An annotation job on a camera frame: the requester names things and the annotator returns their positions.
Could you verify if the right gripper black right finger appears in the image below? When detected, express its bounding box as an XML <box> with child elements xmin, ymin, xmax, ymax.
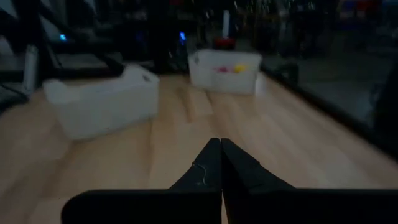
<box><xmin>220</xmin><ymin>138</ymin><xmax>398</xmax><ymax>224</ymax></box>

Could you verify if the yellow wooden block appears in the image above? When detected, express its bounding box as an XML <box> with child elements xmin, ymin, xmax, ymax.
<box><xmin>233</xmin><ymin>63</ymin><xmax>248</xmax><ymax>75</ymax></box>

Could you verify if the red base with white post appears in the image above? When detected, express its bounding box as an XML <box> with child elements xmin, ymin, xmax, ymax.
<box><xmin>213</xmin><ymin>9</ymin><xmax>236</xmax><ymax>51</ymax></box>

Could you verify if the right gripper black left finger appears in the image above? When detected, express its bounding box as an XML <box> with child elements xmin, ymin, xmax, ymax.
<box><xmin>60</xmin><ymin>138</ymin><xmax>223</xmax><ymax>224</ymax></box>

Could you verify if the white cylinder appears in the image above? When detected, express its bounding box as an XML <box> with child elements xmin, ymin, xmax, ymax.
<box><xmin>22</xmin><ymin>44</ymin><xmax>39</xmax><ymax>93</ymax></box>

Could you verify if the white plastic bin with label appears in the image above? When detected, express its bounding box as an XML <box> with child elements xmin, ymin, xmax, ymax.
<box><xmin>42</xmin><ymin>63</ymin><xmax>160</xmax><ymax>141</ymax></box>

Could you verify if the white plastic storage bin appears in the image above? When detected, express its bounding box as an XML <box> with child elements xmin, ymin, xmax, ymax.
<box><xmin>187</xmin><ymin>48</ymin><xmax>267</xmax><ymax>96</ymax></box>

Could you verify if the black table frame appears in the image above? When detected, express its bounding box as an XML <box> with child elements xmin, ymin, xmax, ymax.
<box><xmin>260</xmin><ymin>60</ymin><xmax>398</xmax><ymax>158</ymax></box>

